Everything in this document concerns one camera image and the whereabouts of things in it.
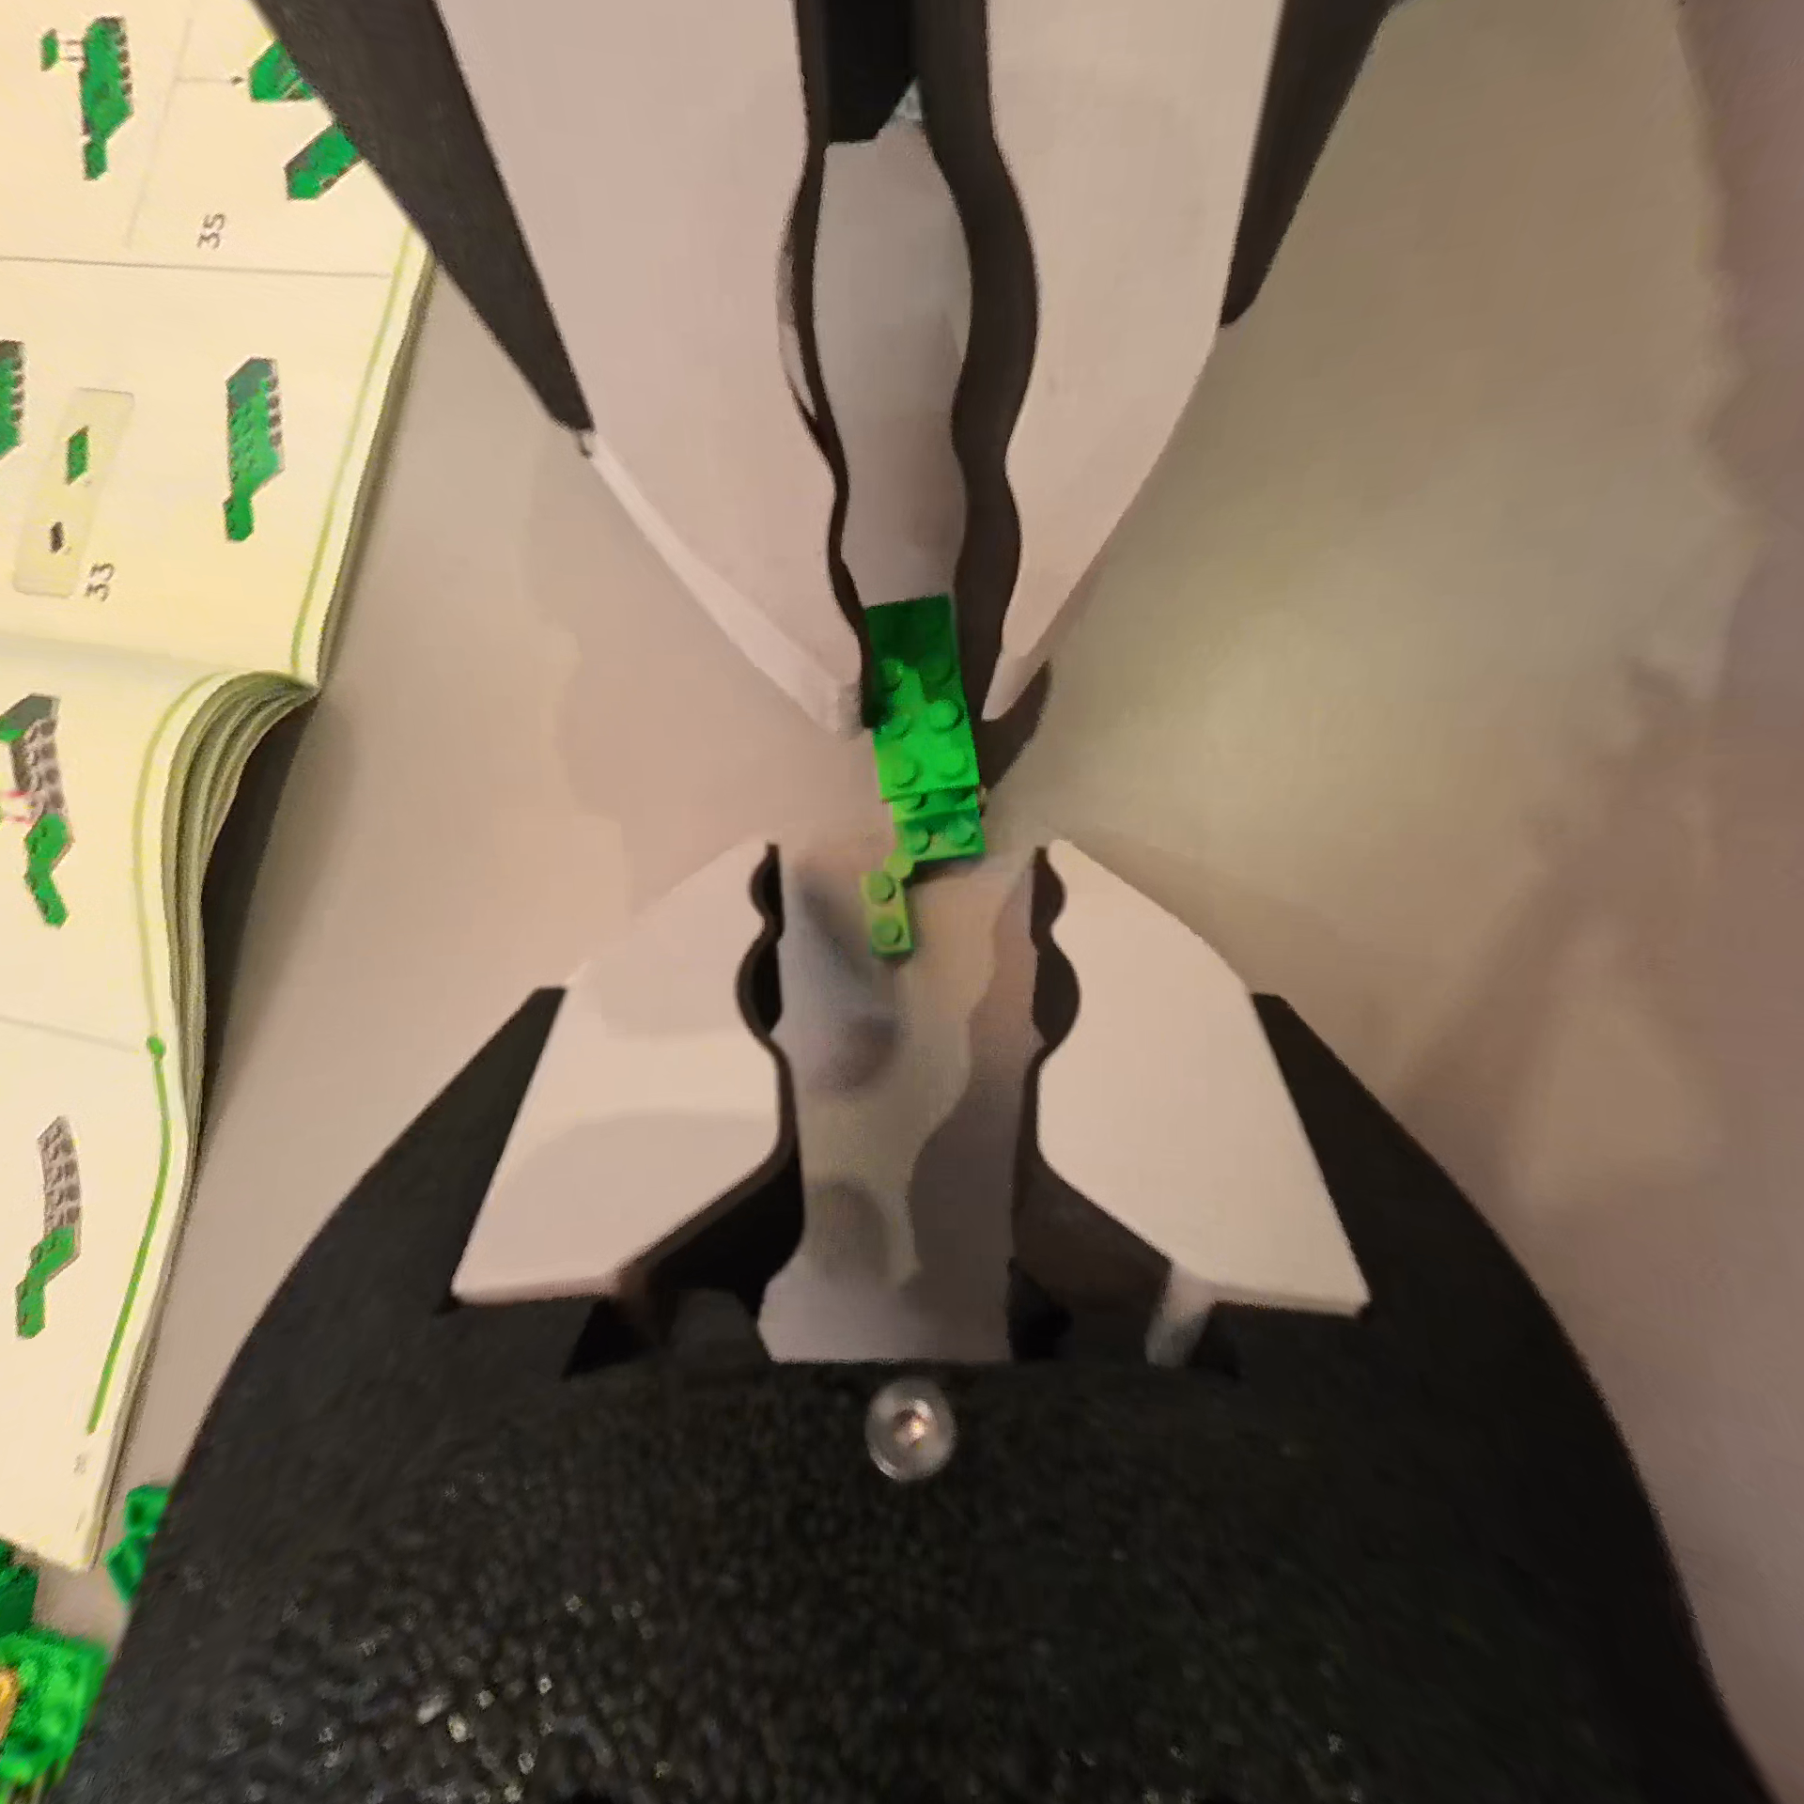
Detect pile of green toy bricks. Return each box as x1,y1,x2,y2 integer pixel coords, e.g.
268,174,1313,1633
0,1480,178,1804

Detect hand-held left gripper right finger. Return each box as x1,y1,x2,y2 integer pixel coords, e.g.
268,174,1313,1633
1008,841,1373,1368

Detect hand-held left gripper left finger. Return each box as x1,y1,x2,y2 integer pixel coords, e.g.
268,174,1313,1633
450,841,806,1305

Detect open instruction booklet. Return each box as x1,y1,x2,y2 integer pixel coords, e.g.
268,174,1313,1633
0,0,439,1572

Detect green and grey brick assembly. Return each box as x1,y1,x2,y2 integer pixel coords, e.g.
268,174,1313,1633
858,595,987,965

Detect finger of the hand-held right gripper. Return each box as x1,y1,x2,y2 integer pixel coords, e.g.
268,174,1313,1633
923,0,1305,722
430,0,883,735

